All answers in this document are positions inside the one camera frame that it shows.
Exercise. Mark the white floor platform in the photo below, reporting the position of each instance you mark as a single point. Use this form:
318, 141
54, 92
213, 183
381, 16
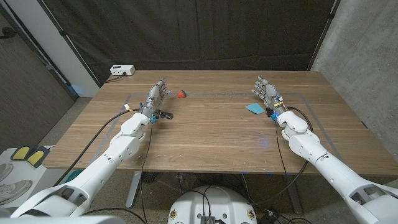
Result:
34, 177

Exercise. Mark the yellow foot pedal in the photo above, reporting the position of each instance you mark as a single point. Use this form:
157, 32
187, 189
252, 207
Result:
20, 153
36, 157

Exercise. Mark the white sneaker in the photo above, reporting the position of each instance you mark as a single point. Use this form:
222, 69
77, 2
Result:
14, 190
4, 171

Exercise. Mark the grey table leg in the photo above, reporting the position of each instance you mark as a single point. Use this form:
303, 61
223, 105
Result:
293, 196
133, 188

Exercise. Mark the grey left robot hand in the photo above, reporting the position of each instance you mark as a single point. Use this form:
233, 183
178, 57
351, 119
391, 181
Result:
155, 98

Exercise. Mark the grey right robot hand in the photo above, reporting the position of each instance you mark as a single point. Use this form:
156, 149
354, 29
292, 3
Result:
270, 93

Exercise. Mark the teal object under table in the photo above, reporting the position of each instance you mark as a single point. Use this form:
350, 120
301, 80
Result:
74, 175

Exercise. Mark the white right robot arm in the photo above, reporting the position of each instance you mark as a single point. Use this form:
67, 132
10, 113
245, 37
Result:
326, 168

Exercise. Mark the black backdrop stand pole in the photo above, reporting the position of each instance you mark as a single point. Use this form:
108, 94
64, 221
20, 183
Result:
66, 39
325, 31

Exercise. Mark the black backdrop cloth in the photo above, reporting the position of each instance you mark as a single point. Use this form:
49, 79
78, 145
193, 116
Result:
192, 31

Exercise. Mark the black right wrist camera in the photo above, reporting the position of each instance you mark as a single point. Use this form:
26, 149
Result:
269, 112

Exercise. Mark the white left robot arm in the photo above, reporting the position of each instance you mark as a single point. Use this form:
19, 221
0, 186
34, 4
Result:
118, 149

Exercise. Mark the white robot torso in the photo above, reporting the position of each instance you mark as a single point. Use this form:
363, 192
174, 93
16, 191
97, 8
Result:
211, 202

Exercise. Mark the white power box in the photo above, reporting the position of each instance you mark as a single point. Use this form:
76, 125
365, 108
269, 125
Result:
122, 70

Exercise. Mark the red toy strawberry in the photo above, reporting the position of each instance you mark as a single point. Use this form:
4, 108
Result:
181, 94

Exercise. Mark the blue sticky note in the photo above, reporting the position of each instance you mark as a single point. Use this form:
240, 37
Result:
255, 108

